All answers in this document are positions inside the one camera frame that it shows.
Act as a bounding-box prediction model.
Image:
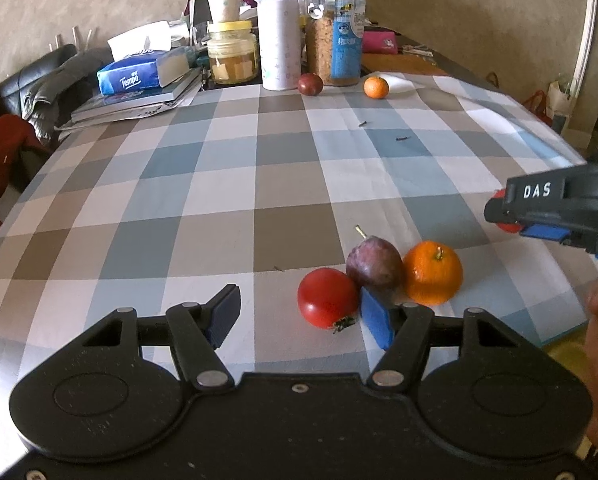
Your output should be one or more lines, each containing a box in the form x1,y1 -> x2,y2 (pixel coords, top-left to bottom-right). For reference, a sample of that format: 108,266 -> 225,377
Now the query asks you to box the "blue tissue box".
96,48 -> 191,96

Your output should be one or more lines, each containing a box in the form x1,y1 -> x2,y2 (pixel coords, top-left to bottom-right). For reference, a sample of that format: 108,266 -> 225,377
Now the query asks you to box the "red shopping bag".
522,90 -> 553,127

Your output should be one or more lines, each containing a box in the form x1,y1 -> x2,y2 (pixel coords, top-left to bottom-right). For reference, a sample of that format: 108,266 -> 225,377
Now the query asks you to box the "pink pencil case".
362,30 -> 399,55

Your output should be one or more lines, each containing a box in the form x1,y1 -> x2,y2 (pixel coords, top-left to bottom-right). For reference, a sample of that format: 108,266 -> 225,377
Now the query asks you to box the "stack of books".
57,68 -> 201,131

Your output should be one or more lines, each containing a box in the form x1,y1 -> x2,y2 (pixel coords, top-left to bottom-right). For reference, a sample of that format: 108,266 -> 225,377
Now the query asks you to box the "white shopping bag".
546,77 -> 581,134

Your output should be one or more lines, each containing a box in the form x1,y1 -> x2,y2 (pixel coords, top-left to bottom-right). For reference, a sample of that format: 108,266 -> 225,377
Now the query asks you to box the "dark purple plum centre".
346,224 -> 403,290

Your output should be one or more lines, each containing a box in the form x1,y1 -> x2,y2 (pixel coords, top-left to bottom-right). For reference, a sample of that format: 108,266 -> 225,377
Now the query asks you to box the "front mandarin orange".
402,240 -> 464,307

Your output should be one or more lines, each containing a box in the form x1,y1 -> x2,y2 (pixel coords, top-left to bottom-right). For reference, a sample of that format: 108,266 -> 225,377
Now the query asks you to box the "clear cereal jar blue label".
305,0 -> 366,87

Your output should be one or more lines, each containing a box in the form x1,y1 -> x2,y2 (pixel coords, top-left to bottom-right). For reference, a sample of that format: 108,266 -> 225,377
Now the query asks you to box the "gold metal tray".
542,325 -> 591,387

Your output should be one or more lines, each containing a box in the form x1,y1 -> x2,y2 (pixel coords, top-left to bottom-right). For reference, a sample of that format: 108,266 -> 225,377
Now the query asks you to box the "yellow lid glass jar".
207,21 -> 259,86

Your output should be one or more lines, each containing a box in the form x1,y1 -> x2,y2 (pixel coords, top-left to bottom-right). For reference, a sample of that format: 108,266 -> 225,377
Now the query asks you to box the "checkered tablecloth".
0,75 -> 598,473

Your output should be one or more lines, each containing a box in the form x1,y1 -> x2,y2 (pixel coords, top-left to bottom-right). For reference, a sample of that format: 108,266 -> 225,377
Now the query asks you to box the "grey jacket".
22,47 -> 113,150

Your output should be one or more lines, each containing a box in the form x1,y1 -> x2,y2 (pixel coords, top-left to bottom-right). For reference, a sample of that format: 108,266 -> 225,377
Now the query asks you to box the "small far mandarin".
363,76 -> 390,100

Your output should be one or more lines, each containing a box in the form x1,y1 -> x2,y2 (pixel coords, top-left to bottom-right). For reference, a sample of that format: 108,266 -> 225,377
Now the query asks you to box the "brown wooden board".
361,53 -> 448,76

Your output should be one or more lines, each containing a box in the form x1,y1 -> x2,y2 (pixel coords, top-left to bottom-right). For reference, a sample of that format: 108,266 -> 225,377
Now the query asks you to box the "white lilac thermos bottle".
255,0 -> 301,91

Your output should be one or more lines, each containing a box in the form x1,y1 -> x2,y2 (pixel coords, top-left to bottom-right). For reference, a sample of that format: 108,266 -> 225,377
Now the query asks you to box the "white paper cup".
208,0 -> 241,23

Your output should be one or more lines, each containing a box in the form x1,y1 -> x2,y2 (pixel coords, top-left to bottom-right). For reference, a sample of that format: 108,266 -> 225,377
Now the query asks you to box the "black leather sofa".
0,44 -> 78,116

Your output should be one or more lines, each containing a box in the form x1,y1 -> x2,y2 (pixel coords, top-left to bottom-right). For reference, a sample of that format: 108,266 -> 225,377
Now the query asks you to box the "dark plum near bottle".
297,73 -> 324,96

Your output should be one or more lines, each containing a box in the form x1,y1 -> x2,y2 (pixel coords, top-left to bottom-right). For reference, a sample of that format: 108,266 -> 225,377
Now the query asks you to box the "red tomato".
493,188 -> 523,234
297,268 -> 360,333

